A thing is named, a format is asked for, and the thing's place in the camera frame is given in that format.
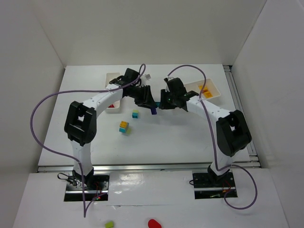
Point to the yellow butterfly lego brick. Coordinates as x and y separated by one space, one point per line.
203 88

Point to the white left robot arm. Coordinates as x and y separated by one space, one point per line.
81 121

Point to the red piece on front ledge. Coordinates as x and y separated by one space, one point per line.
152 223

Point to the purple lego brick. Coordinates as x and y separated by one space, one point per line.
154 110

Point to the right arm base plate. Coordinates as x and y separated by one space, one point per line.
205 189

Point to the white right sorting tray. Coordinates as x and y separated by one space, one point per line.
210 91

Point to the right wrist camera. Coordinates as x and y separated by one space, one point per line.
168 78

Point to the teal and lime lego stack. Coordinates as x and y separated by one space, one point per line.
135 114

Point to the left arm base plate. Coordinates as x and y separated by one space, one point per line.
97 188

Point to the aluminium front rail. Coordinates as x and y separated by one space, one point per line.
135 167

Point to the teal lime yellow lego cluster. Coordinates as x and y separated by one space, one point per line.
124 128

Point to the aluminium side rail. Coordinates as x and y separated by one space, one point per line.
237 102

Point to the lime lego on front ledge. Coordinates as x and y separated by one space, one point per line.
109 224

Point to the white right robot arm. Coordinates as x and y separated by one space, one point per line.
229 129

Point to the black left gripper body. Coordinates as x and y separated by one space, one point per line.
145 95

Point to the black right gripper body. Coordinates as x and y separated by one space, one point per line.
166 99

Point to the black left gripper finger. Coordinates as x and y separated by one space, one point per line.
143 103
148 95

